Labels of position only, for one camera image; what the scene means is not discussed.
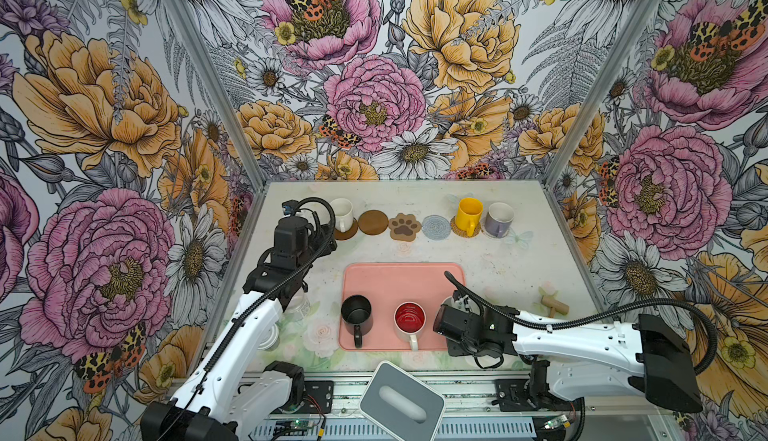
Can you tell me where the clear glass jar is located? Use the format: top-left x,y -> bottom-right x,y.
284,288 -> 311,322

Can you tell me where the black mug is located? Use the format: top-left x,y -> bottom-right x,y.
341,295 -> 373,349

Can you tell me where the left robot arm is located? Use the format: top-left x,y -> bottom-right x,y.
140,197 -> 337,440

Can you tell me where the matte brown round coaster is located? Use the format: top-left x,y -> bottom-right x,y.
358,210 -> 389,236

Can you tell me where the pink plastic tray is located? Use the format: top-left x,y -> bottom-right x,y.
342,263 -> 466,352

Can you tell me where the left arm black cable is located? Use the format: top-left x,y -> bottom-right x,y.
155,196 -> 338,441

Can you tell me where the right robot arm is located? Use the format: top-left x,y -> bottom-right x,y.
433,293 -> 710,414

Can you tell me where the green circuit board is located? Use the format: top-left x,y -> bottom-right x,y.
271,420 -> 323,440

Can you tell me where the white lidded jar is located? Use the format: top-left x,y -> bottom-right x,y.
258,324 -> 280,351

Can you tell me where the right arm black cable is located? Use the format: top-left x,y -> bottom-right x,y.
443,270 -> 719,441

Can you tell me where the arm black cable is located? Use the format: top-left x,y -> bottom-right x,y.
443,270 -> 719,441
155,196 -> 338,441

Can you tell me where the yellow mug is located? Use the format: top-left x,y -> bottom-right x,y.
453,197 -> 484,238

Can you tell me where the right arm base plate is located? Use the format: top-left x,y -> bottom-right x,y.
494,377 -> 582,413

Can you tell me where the wooden mallet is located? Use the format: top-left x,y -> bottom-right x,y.
540,295 -> 570,318

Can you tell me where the grey woven round coaster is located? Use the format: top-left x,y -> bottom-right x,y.
421,215 -> 452,241

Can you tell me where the brown paw print coaster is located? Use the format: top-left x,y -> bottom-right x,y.
388,213 -> 422,242

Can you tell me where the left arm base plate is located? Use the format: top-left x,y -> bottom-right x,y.
298,380 -> 335,415

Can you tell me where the grey tissue box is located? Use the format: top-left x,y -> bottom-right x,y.
359,361 -> 446,441

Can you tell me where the glossy brown round coaster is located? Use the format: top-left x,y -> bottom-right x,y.
334,218 -> 359,241

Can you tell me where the lavender mug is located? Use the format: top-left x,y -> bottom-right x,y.
484,202 -> 514,238

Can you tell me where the red inside white mug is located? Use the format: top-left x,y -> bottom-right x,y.
393,302 -> 427,351

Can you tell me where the tan rattan round coaster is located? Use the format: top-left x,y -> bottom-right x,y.
450,217 -> 482,238

